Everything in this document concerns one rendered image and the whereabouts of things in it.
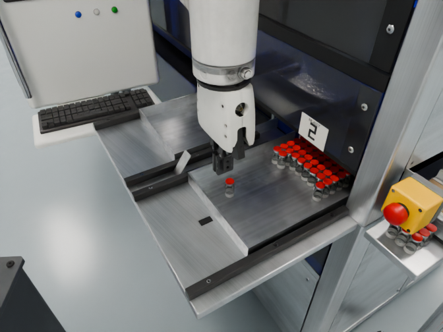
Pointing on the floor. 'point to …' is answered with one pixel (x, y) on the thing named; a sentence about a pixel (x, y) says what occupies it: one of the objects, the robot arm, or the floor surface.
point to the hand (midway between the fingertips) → (223, 161)
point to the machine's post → (385, 154)
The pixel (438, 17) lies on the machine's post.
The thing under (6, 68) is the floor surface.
